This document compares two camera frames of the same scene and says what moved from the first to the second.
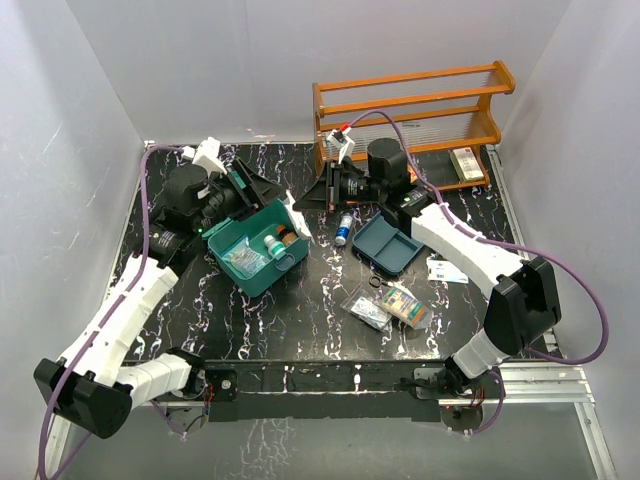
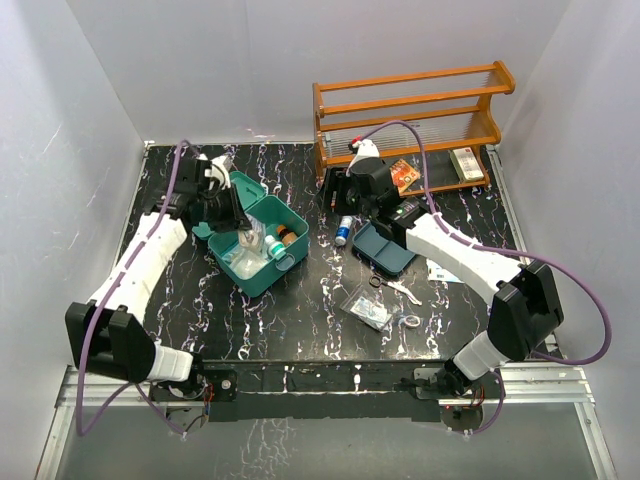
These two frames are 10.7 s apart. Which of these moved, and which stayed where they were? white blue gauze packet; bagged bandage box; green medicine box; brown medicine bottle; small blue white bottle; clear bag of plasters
Moved: white blue gauze packet; bagged bandage box
Stayed: small blue white bottle; clear bag of plasters; green medicine box; brown medicine bottle
